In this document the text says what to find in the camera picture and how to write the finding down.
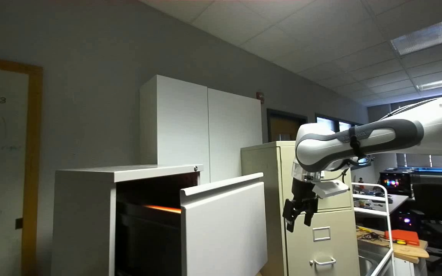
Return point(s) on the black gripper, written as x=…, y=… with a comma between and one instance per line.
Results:
x=304, y=199

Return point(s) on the white metal cart frame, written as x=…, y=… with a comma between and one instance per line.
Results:
x=371, y=211

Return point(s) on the white lateral file cabinet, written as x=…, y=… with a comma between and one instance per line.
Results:
x=86, y=210

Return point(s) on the white top drawer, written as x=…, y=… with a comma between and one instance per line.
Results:
x=216, y=228

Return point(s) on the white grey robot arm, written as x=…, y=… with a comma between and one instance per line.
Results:
x=411, y=129

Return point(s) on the tall white storage cabinet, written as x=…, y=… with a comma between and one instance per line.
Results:
x=186, y=122

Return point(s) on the beige vertical filing cabinet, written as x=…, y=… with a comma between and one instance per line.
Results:
x=327, y=247

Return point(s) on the ceiling light panel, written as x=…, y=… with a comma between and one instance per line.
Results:
x=417, y=40

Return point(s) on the orange tool on table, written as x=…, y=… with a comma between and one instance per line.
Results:
x=405, y=236

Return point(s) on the wood framed whiteboard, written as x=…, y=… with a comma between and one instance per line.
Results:
x=20, y=115

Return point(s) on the wooden work table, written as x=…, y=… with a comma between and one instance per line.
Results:
x=391, y=245

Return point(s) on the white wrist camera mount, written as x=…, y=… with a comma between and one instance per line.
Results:
x=324, y=187

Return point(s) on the dark wooden door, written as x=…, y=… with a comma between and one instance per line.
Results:
x=282, y=125

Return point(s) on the black office chair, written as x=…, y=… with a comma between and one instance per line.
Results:
x=428, y=205

